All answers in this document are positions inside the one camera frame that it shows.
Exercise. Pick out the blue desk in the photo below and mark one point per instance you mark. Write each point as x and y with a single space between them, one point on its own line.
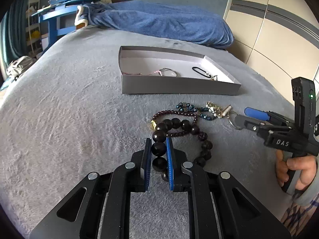
52 14

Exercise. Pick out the blue blanket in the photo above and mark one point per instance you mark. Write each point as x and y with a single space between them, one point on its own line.
179 22

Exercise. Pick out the beige wardrobe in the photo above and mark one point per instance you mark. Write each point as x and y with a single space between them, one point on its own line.
276 38

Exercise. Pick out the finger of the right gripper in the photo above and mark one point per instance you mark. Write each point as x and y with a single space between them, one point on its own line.
251 125
268 116

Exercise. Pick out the grey patterned sleeve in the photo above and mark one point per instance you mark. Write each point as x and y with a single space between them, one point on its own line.
301 218

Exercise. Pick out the white shelf rack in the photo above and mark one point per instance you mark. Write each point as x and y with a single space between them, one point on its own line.
32 30

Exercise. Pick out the white cardboard tray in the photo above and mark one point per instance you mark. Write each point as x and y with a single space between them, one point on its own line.
153 70

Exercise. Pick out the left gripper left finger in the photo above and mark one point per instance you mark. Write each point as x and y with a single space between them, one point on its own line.
99 205

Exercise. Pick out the pearl charm keyring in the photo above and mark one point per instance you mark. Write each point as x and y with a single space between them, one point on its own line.
226 112

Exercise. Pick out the green curtain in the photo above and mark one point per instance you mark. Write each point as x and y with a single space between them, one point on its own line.
13 34

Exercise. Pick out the grey bed cover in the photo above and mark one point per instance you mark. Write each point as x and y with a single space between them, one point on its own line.
67 117

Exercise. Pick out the red bead gold jewelry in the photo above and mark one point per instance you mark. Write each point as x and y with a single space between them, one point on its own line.
214 78

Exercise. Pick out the grey clothes pile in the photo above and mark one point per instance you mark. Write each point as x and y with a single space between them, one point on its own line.
19 66

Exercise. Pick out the right hand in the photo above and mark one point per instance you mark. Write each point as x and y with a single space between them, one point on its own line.
307 165

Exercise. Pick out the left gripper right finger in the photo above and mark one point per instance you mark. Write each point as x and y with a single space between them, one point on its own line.
219 205

